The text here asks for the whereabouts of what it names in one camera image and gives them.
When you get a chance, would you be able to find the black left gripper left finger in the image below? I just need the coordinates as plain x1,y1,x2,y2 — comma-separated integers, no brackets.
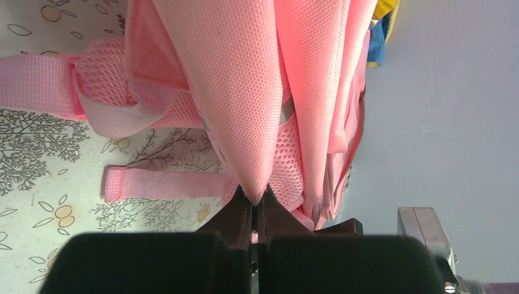
40,187,253,293

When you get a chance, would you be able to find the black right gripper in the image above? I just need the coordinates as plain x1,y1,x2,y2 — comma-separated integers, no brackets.
397,207,460,293

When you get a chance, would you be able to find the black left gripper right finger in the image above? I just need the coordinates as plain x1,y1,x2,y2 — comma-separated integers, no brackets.
256,188,444,293

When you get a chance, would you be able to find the pink student backpack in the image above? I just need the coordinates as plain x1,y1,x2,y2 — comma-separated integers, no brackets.
1,1,378,230

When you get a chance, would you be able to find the floral table mat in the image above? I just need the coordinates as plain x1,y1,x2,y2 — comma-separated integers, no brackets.
1,1,222,293

